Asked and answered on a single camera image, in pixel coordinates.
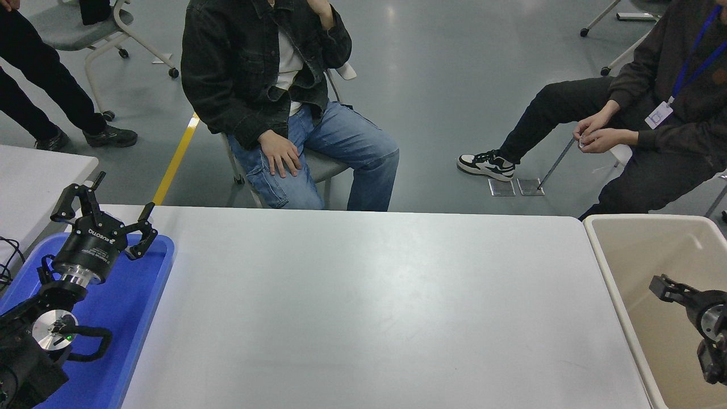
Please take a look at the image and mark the blue lanyard with badge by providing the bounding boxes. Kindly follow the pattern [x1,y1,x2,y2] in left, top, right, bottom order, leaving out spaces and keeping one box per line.
[645,5,727,130]

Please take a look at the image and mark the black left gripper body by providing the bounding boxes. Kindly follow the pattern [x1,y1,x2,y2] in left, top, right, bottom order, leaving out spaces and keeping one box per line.
[55,223,128,279]

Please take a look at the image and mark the white chair with dark legs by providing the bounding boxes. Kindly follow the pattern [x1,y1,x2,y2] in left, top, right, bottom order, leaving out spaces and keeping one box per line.
[537,138,727,223]

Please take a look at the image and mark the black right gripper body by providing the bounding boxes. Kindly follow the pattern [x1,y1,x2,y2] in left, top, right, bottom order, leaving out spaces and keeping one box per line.
[686,289,727,340]

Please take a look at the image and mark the white side table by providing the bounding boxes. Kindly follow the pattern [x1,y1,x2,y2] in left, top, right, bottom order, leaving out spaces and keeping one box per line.
[0,144,99,270]

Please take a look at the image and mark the black cable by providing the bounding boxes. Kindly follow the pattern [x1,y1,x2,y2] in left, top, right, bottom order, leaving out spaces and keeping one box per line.
[0,236,26,293]

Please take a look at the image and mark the person's left hand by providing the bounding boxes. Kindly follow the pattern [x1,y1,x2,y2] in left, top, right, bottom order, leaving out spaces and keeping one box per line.
[307,0,336,30]
[579,128,620,154]

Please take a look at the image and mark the person's right hand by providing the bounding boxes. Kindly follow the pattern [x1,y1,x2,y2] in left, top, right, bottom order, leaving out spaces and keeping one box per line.
[573,114,611,141]
[258,130,302,178]

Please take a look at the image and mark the person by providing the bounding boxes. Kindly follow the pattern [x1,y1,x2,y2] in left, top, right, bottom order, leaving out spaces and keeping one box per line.
[181,0,400,212]
[0,0,138,152]
[457,0,727,221]

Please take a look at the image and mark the large pale plastic bin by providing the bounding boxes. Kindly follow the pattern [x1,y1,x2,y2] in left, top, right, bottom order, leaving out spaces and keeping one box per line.
[584,214,727,409]

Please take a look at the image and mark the grey chair with metal legs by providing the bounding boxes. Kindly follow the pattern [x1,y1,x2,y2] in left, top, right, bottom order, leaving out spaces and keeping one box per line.
[222,61,358,210]

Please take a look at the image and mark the white chair base with casters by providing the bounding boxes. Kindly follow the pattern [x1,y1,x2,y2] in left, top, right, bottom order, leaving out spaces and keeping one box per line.
[579,0,665,77]

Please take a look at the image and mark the black bag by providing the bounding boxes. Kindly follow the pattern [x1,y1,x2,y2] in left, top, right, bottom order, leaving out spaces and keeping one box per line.
[78,0,113,26]

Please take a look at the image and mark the blue plastic tray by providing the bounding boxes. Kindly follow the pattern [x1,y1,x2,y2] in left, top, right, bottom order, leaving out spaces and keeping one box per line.
[0,233,176,409]

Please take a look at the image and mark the grey office chair with casters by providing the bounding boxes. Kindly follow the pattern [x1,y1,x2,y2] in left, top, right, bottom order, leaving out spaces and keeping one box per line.
[31,0,179,122]

